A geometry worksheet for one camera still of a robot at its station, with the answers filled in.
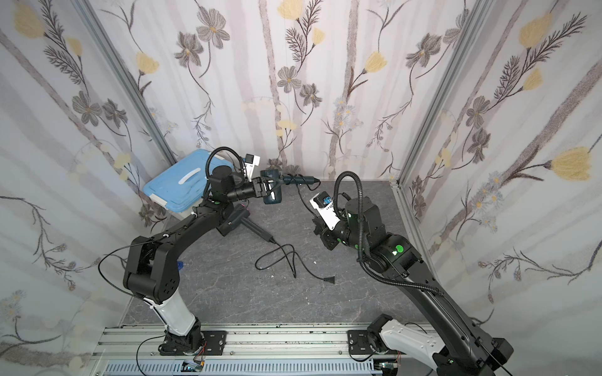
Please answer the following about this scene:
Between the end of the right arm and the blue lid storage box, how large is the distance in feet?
2.04

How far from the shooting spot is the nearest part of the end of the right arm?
1.85 feet

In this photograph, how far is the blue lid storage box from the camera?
92 centimetres
